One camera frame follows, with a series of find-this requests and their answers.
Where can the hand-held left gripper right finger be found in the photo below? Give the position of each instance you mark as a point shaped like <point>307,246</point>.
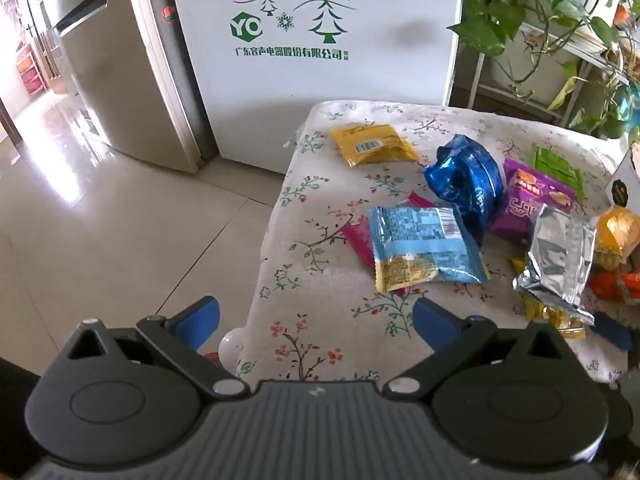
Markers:
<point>435,327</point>

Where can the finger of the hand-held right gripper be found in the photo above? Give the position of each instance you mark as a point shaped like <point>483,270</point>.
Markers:
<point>612,331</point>

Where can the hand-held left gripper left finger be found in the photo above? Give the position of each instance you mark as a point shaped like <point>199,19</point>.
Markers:
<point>200,317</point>

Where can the orange snack packet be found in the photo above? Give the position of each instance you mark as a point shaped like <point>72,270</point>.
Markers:
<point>615,285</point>

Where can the small yellow snack packet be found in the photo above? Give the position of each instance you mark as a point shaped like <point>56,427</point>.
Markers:
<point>555,320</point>

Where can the light blue snack packet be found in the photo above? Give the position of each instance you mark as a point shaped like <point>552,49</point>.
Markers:
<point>420,245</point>

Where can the silver foil snack packet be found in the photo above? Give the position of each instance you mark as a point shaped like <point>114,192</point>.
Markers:
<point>557,260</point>

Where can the pink snack packet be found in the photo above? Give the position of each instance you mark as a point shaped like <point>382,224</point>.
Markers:
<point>357,240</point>

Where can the blue foil snack bag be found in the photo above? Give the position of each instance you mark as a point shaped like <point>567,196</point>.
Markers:
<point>467,180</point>

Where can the white cardboard box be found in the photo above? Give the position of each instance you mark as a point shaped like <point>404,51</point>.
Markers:
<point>622,180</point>

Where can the purple snack packet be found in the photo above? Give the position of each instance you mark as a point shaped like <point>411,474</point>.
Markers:
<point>525,205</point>

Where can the green snack packet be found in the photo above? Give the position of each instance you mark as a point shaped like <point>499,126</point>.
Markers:
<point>555,165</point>

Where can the white round knob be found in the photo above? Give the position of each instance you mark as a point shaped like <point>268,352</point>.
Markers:
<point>231,350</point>

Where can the floral tablecloth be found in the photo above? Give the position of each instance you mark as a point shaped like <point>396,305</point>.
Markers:
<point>320,280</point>

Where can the teal pot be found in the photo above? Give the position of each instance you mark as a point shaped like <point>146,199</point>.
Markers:
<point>626,102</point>

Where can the silver refrigerator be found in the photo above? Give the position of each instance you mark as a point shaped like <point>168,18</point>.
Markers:
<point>115,85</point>

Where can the white freezer with green print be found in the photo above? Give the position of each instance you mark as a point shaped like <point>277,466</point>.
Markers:
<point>350,85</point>

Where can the white planter pot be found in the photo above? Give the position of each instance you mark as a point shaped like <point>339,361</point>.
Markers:
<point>520,67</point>

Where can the white metal plant stand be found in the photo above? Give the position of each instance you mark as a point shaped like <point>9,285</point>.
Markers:
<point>580,52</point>

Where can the red fridge magnet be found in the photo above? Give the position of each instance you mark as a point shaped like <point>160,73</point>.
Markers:
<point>170,13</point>

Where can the green pothos plant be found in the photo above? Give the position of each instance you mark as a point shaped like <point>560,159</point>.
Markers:
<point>500,15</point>

